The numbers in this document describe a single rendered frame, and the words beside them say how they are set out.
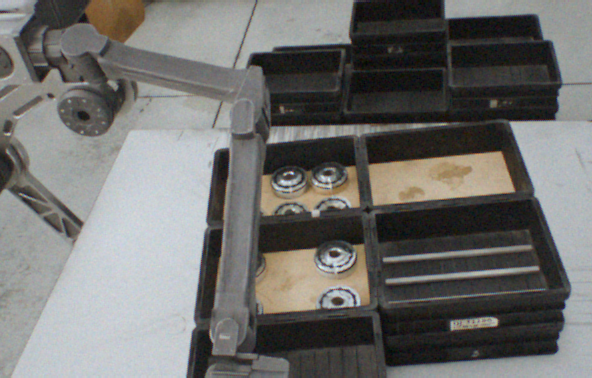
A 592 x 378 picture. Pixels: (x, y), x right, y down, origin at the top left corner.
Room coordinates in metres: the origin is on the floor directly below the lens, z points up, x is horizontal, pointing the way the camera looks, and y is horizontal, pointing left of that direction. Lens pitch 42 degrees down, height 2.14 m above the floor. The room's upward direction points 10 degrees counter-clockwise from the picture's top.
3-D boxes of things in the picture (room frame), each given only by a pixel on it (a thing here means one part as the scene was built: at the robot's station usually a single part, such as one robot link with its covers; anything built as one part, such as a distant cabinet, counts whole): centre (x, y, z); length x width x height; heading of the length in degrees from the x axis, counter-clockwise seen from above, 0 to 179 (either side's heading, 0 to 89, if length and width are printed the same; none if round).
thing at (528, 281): (1.06, -0.34, 0.87); 0.40 x 0.30 x 0.11; 84
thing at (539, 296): (1.06, -0.34, 0.92); 0.40 x 0.30 x 0.02; 84
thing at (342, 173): (1.46, -0.10, 0.86); 0.10 x 0.10 x 0.01
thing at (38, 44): (1.32, 0.44, 1.45); 0.09 x 0.08 x 0.12; 166
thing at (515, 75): (2.23, -0.85, 0.37); 0.40 x 0.30 x 0.45; 76
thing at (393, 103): (2.33, -0.46, 0.31); 0.40 x 0.30 x 0.34; 76
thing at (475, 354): (1.06, -0.34, 0.76); 0.40 x 0.30 x 0.12; 84
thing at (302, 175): (1.48, 0.01, 0.86); 0.10 x 0.10 x 0.01
